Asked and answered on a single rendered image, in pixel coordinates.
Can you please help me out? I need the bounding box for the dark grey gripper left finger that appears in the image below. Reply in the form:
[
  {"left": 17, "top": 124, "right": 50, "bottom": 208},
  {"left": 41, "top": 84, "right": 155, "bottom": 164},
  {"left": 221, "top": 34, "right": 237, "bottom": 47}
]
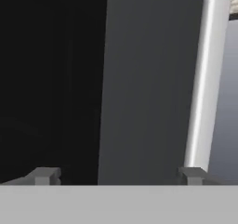
[{"left": 0, "top": 166, "right": 62, "bottom": 186}]

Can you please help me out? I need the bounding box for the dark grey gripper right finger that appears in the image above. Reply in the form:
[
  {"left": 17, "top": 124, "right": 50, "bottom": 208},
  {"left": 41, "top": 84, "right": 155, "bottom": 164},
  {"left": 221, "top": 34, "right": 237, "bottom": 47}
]
[{"left": 177, "top": 166, "right": 231, "bottom": 186}]

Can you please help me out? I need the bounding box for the dark grey microwave door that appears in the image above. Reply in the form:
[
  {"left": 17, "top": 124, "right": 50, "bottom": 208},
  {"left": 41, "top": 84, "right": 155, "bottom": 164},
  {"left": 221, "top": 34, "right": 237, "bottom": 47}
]
[{"left": 97, "top": 0, "right": 238, "bottom": 186}]

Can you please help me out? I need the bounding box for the silver microwave door handle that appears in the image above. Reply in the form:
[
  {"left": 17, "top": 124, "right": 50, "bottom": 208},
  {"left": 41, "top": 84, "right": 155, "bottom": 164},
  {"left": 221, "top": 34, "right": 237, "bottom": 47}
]
[{"left": 182, "top": 0, "right": 233, "bottom": 174}]

